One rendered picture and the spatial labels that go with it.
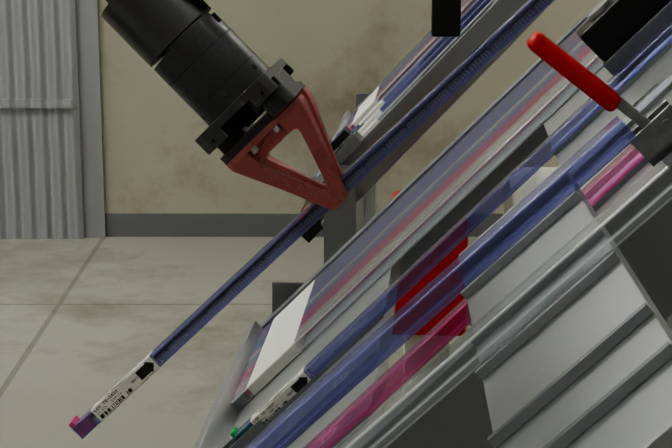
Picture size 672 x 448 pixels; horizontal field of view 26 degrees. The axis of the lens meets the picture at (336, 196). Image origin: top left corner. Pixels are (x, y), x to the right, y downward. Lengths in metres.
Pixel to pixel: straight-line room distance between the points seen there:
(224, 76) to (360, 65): 3.92
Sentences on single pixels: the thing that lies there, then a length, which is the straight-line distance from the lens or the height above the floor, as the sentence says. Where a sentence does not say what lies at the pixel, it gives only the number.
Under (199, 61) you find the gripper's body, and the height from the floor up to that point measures 1.07.
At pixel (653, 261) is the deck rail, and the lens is 0.80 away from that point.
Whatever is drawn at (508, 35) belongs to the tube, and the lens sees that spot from 0.97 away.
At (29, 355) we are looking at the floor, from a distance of 3.83.
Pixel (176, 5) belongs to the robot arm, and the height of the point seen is 1.10.
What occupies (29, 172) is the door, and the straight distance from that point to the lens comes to 5.00.
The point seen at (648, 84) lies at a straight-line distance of 1.05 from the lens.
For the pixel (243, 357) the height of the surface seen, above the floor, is 0.73.
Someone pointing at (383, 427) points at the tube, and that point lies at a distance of 0.58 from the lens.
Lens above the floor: 1.18
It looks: 12 degrees down
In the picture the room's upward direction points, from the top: straight up
